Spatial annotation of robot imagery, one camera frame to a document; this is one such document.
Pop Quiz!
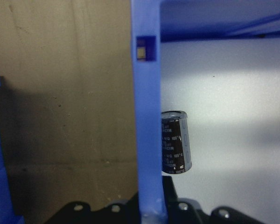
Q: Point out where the blue plastic bin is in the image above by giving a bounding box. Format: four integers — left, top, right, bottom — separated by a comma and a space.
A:
160, 32, 280, 220

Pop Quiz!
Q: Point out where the blue plastic button box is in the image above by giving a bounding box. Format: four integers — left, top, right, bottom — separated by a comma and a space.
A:
130, 0, 280, 224

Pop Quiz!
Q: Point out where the black cylindrical capacitor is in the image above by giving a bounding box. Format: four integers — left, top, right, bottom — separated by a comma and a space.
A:
161, 110, 192, 175

